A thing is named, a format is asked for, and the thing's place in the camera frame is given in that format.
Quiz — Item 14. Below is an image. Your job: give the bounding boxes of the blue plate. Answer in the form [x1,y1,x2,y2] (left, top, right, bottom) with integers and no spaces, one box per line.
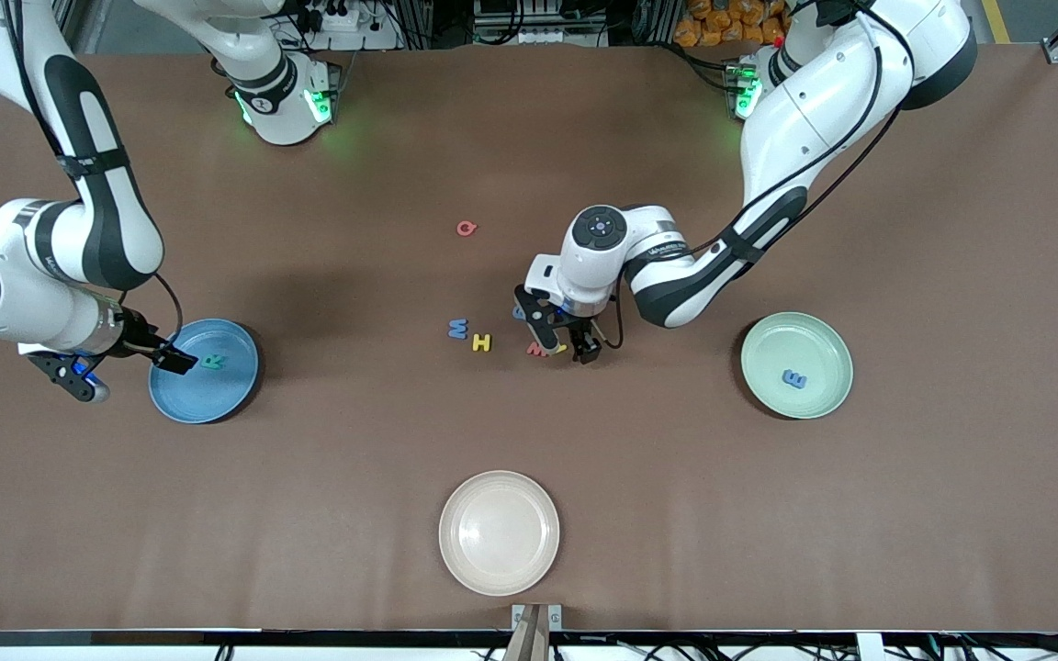
[148,318,261,425]

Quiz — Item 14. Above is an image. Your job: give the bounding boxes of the beige plate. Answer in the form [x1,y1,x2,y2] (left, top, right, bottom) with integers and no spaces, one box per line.
[438,470,561,598]

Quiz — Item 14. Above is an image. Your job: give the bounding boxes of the green plate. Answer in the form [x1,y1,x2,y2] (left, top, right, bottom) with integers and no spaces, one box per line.
[739,311,855,420]

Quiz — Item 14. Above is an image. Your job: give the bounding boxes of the brown table cover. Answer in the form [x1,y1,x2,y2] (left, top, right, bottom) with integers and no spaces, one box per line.
[0,41,1058,634]

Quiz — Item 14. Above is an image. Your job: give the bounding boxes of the background equipment box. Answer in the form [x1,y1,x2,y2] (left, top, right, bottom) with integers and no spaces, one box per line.
[472,0,608,47]

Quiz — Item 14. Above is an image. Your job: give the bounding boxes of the orange objects pile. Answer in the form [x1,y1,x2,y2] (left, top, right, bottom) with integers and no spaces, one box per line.
[673,0,792,49]

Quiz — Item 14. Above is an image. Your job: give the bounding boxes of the white power strip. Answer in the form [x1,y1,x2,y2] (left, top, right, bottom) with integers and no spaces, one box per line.
[295,0,401,51]

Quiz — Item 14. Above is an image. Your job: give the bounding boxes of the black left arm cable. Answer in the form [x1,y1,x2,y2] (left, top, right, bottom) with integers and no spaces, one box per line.
[598,0,916,352]

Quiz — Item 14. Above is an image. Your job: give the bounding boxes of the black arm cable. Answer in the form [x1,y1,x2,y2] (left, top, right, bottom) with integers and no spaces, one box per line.
[598,0,916,352]
[1,0,184,357]

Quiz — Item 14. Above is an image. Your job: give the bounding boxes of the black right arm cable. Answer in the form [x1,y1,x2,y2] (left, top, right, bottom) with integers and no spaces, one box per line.
[1,0,184,357]

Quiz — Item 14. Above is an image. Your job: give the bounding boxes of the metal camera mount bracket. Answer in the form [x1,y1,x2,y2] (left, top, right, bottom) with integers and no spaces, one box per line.
[511,602,565,661]

